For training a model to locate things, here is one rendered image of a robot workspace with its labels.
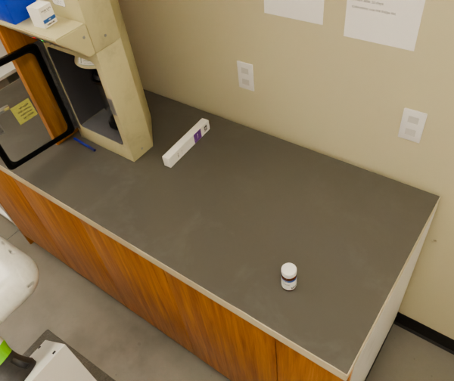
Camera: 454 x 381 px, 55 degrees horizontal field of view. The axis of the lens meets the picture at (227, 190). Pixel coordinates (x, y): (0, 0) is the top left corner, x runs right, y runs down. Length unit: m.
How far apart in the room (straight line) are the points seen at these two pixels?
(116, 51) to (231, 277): 0.82
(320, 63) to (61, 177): 1.05
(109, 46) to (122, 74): 0.11
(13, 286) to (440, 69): 1.22
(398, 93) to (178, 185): 0.80
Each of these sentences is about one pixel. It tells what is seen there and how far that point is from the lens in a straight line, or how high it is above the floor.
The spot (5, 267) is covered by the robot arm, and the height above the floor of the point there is 1.30.
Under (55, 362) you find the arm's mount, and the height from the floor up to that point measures 1.17.
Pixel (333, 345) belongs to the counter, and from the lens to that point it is 1.24.
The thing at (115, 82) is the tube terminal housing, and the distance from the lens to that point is 1.57.
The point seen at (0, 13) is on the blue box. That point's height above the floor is 1.54.
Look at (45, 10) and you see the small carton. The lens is 1.49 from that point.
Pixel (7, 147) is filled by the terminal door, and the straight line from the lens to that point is 1.82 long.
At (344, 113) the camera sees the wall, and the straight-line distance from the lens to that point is 1.57.
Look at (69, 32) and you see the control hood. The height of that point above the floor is 1.51.
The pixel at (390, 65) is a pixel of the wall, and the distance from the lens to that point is 1.42.
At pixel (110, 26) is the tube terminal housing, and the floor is 1.46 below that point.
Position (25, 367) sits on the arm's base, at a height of 1.13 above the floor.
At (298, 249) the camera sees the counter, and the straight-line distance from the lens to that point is 1.38.
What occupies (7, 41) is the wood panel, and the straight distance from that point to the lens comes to 1.76.
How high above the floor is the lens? 2.06
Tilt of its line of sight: 46 degrees down
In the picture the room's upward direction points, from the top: 9 degrees counter-clockwise
